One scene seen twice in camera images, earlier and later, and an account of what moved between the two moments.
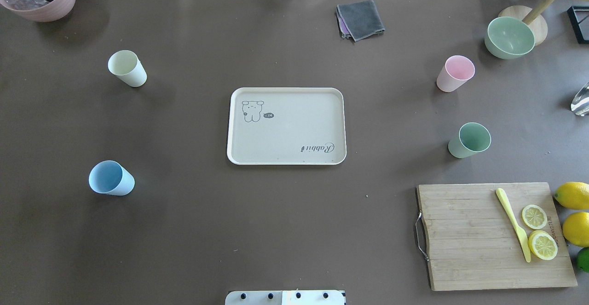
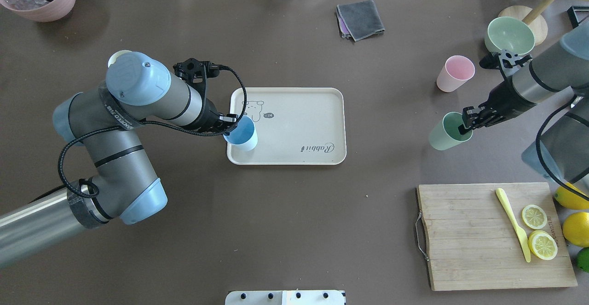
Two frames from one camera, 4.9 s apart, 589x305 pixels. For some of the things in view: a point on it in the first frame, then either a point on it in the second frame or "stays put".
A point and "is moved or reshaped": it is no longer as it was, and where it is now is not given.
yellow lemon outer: (574, 195) stays put
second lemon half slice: (542, 244) stays put
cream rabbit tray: (286, 125) stays put
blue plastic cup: (111, 177) is moved or reshaped
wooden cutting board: (472, 244) stays put
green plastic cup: (473, 137) to (446, 135)
